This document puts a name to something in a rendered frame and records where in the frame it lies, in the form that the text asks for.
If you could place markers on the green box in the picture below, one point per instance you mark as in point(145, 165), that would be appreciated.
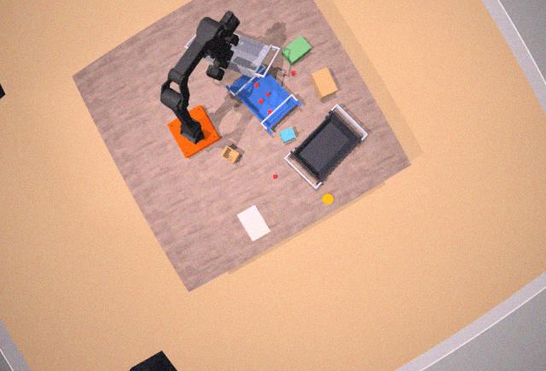
point(296, 50)

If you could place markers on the blue plastic tray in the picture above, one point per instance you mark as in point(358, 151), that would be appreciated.
point(250, 96)

